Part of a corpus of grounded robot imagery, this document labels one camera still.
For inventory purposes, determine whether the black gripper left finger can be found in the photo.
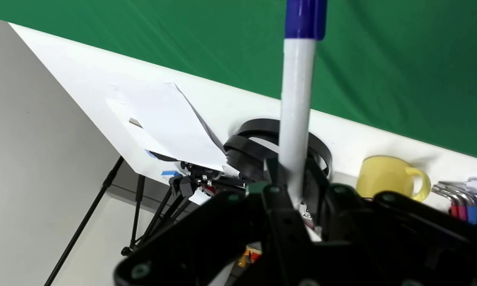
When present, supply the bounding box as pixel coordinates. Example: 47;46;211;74
112;157;314;286

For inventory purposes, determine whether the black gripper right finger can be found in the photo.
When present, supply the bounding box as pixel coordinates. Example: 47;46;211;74
311;181;477;286

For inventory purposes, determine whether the white marker blue cap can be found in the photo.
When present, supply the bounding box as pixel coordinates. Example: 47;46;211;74
276;0;329;213

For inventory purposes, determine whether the small pale yellow cup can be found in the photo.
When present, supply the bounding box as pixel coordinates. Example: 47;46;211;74
354;154;432;203

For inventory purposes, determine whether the coloured hex key set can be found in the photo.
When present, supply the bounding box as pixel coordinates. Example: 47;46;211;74
430;179;477;228

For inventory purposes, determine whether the large black tripod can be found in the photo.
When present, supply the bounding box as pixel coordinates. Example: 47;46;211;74
119;171;208;257

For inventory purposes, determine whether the white paper sheet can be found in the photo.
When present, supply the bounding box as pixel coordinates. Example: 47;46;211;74
103;81;240;176

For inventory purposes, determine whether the black light stand pole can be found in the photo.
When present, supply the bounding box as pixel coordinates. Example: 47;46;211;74
42;155;125;286

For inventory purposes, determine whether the green table cloth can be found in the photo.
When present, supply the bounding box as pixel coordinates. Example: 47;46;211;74
0;0;477;163

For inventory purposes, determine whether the black coiled strap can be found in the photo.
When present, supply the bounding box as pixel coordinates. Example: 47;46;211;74
222;117;333;187

